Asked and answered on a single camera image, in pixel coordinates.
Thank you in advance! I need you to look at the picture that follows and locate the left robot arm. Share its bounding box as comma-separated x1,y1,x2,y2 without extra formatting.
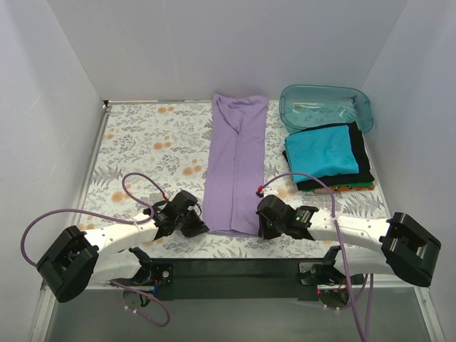
36,190,209,303

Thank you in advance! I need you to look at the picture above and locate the pink folded t shirt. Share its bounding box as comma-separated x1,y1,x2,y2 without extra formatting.
313,187,336,194

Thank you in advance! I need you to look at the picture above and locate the aluminium frame rail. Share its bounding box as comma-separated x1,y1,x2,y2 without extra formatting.
41,259,428,290

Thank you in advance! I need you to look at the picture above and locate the teal plastic bin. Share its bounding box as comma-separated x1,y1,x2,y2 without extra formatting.
279,85,374,133

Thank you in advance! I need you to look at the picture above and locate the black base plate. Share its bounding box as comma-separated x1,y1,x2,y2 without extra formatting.
110,258,368,302

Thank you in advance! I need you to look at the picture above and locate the floral table mat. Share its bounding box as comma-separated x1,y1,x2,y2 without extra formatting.
70,100,400,259

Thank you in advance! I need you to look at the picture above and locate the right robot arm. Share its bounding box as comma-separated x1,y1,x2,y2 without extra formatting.
256,195,442,287

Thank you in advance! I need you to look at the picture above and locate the teal folded t shirt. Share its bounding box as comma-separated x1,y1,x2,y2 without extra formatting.
284,125,359,183

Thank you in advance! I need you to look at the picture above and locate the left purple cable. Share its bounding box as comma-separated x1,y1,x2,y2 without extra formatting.
20,172,172,327

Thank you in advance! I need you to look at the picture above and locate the green folded t shirt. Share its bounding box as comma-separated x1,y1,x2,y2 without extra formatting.
333,182,375,192

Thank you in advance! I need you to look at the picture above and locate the purple t shirt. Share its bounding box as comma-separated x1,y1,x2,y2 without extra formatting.
202,93,269,236

